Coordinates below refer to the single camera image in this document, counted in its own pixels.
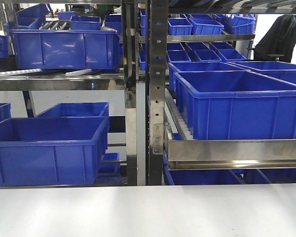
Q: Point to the small blue bin upper middle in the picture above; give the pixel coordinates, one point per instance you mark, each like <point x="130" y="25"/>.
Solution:
<point x="206" y="27"/>

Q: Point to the large blue bin upper left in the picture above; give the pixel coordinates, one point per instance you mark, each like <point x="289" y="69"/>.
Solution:
<point x="66" y="49"/>

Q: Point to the small blue bin upper shelf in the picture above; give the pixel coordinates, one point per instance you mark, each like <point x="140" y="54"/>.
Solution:
<point x="179" y="27"/>

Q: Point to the stainless steel shelving rack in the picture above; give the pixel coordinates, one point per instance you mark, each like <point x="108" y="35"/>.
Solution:
<point x="183" y="154"/>

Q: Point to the black jacket on chair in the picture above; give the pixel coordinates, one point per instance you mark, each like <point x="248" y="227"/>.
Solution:
<point x="280" y="39"/>

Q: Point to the blue bin behind front right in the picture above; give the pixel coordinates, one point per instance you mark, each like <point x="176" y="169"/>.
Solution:
<point x="187" y="66"/>

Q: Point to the blue bin far right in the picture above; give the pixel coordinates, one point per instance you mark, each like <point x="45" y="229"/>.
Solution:
<point x="280" y="70"/>

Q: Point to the large blue bin front right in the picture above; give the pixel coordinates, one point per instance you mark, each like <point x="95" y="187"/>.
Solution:
<point x="221" y="105"/>

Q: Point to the blue bin bottom right shelf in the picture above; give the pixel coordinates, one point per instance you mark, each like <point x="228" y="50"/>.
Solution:
<point x="201" y="177"/>

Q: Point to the small blue bin shelf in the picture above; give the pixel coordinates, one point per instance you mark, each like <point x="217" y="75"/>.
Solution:
<point x="205" y="56"/>
<point x="179" y="27"/>

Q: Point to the small blue bin middle shelf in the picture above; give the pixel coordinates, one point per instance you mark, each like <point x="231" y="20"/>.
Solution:
<point x="205" y="56"/>

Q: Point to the blue bin behind lower left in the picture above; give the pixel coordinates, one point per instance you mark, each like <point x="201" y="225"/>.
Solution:
<point x="93" y="109"/>

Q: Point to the large blue bin lower left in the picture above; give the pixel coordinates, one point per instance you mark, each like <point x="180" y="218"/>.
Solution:
<point x="52" y="151"/>

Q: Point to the small blue bin upper right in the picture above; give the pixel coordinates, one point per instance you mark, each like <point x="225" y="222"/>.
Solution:
<point x="238" y="24"/>

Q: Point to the large blue bin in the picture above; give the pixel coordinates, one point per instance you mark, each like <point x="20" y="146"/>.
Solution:
<point x="66" y="49"/>
<point x="52" y="151"/>
<point x="221" y="105"/>

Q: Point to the small blue bin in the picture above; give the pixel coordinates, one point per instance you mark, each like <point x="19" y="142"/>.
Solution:
<point x="238" y="24"/>
<point x="206" y="27"/>

